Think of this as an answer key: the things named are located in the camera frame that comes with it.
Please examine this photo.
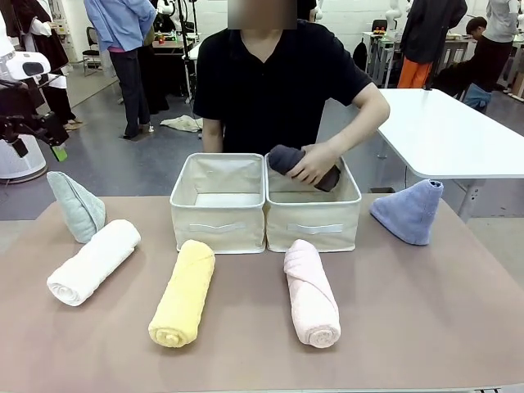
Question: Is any black backpack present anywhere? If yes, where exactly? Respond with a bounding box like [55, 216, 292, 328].
[352, 40, 370, 75]

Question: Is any person's left hand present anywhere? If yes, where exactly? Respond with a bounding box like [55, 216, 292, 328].
[288, 142, 343, 187]

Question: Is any white round air purifier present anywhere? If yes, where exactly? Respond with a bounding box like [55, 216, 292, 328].
[0, 137, 47, 182]

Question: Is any grey metal frame bench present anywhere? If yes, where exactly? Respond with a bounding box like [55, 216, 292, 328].
[362, 30, 405, 89]

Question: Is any bystander in orange trousers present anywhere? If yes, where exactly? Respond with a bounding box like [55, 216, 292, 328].
[396, 0, 469, 89]

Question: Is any black tripod stand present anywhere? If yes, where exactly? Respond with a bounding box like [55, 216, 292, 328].
[181, 0, 202, 104]

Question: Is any yellow towel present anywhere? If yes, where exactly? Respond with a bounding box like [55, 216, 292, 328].
[147, 239, 216, 350]

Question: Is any bystander in dark robe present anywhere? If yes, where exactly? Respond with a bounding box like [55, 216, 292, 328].
[11, 0, 84, 132]

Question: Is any blue cloth bundle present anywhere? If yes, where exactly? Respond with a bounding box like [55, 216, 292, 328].
[463, 84, 493, 112]

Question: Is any bystander in blue shirt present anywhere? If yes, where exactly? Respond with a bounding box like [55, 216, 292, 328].
[84, 0, 157, 141]

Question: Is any seated bystander black hair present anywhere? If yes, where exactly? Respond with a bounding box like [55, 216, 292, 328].
[433, 16, 515, 98]

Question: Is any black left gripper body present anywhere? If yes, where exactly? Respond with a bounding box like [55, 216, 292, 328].
[0, 79, 70, 147]

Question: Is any white towel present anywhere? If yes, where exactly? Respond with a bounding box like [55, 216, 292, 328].
[46, 219, 142, 307]

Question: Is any dark grey towel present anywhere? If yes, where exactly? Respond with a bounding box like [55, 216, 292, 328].
[268, 144, 342, 193]

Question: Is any pink towel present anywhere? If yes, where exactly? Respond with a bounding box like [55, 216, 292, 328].
[282, 238, 342, 350]

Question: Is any large white table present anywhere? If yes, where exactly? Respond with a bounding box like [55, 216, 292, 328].
[374, 88, 524, 224]

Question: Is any bystander in grey top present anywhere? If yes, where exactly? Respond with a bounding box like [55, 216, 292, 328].
[485, 0, 522, 44]

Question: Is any beige cloth on floor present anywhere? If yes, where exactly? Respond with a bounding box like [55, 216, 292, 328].
[159, 115, 203, 133]

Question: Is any blue cone towel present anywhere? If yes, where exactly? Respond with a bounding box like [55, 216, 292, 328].
[368, 178, 445, 246]

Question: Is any small white background table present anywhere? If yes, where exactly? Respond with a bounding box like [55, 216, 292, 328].
[184, 40, 206, 63]

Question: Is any cream fabric storage box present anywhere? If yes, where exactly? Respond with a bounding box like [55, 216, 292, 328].
[169, 152, 268, 255]
[264, 152, 364, 253]

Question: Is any black office chair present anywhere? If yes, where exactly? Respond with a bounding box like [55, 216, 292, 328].
[83, 26, 114, 78]

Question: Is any person's left forearm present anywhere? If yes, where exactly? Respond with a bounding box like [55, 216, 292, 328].
[325, 84, 392, 159]

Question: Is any person in black shirt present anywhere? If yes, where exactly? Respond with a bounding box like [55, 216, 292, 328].
[192, 18, 376, 156]

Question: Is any grey-green cone towel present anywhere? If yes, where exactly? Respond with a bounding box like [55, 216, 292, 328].
[46, 170, 107, 245]

